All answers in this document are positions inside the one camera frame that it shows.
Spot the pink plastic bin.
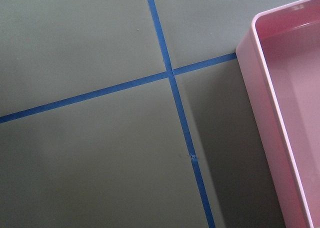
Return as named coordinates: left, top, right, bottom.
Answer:
left=236, top=0, right=320, bottom=228

